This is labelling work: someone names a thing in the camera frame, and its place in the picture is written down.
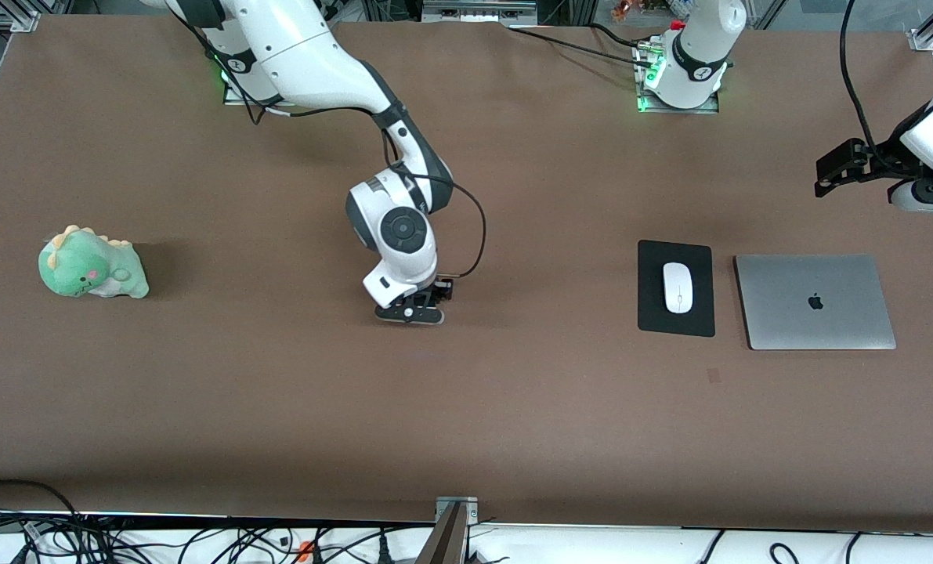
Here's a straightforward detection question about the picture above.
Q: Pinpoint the white computer mouse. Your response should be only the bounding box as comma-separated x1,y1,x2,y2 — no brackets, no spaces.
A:
662,262,695,315

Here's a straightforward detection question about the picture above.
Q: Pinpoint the black mouse pad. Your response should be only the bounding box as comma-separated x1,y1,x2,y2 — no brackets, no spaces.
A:
637,240,717,338

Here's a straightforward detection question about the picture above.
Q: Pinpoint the silver laptop with apple logo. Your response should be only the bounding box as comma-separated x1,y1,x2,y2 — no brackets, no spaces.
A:
733,254,898,351

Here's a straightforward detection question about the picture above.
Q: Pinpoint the grey metal equipment box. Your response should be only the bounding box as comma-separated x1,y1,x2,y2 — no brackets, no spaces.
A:
421,0,539,26

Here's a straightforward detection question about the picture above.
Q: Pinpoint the green dinosaur plush toy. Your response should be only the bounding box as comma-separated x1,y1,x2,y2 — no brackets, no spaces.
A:
38,225,150,300

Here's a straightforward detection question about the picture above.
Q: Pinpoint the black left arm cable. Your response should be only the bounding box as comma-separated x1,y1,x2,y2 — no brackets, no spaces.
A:
840,0,899,170

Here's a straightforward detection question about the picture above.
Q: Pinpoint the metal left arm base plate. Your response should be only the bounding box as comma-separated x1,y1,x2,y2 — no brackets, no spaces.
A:
633,35,721,114

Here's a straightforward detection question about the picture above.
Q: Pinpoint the aluminium post with bracket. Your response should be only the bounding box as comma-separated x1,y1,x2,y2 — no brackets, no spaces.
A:
417,496,480,564

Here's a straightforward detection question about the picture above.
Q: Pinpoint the short black table cable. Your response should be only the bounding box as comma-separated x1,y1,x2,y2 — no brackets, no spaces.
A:
588,22,649,49

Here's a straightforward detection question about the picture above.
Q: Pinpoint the long black table cable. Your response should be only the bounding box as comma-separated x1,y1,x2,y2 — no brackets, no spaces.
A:
505,27,659,68

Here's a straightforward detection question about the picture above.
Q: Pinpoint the black looped floor cable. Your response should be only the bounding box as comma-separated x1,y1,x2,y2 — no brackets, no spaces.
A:
0,479,85,564

